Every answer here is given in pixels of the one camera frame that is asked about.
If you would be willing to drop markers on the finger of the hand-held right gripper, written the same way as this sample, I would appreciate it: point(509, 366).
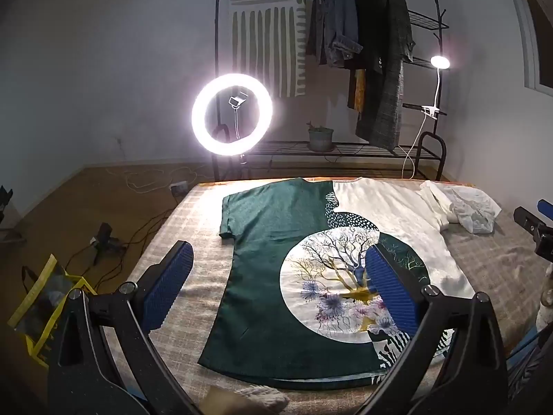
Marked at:
point(545, 206)
point(526, 219)

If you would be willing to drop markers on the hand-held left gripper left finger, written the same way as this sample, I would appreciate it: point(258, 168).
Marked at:
point(166, 287)

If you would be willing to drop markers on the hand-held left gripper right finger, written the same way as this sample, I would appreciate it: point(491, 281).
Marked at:
point(389, 285)

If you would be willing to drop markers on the green and white printed t-shirt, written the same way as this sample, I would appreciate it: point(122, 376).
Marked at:
point(259, 268)

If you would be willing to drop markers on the black metal clothes rack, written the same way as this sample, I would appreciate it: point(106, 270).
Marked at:
point(440, 155)

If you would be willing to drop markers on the person's right hand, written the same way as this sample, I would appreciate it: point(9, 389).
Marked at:
point(546, 298)

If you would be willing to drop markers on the translucent white cloth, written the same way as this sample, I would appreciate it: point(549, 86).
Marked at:
point(475, 209)

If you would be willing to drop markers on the black tripod device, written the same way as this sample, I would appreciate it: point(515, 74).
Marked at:
point(103, 242)

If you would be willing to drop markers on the white folded garment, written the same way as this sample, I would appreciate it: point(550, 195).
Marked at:
point(434, 201)

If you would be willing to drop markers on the power strip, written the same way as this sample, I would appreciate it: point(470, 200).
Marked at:
point(179, 187)

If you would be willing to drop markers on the yellow trimmed bag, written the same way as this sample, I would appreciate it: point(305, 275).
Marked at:
point(41, 294)

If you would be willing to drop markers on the person's striped clothing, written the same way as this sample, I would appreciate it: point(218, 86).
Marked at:
point(531, 371)

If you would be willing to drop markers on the cream knitted cloth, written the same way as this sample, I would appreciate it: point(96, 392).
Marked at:
point(255, 402)

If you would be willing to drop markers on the potted plant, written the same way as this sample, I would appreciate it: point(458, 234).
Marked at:
point(320, 138)

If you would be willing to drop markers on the white clip lamp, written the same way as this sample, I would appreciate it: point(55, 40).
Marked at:
point(440, 61)

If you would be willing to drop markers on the dark plaid coat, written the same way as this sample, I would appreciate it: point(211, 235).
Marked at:
point(389, 78)

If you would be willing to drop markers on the phone holder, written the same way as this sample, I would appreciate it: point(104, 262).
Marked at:
point(236, 103)

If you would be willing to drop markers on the yellow hanging garment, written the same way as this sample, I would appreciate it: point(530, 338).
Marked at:
point(357, 88)

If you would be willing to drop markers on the black hanging garment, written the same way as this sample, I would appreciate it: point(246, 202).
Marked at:
point(365, 17)

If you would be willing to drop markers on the denim jacket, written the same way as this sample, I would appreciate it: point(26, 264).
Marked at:
point(335, 21)

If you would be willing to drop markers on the white window frame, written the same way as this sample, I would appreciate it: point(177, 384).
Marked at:
point(529, 30)

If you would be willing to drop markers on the striped wall hanging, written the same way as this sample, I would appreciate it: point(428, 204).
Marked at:
point(268, 30)

